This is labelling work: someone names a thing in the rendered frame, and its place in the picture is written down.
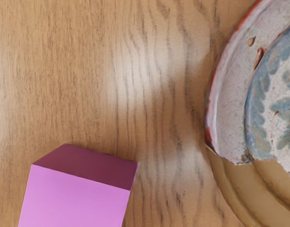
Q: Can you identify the pink block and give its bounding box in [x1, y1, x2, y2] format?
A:
[18, 143, 139, 227]

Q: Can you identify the white and blue ceramic plate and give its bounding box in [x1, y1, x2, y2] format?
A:
[204, 0, 290, 227]

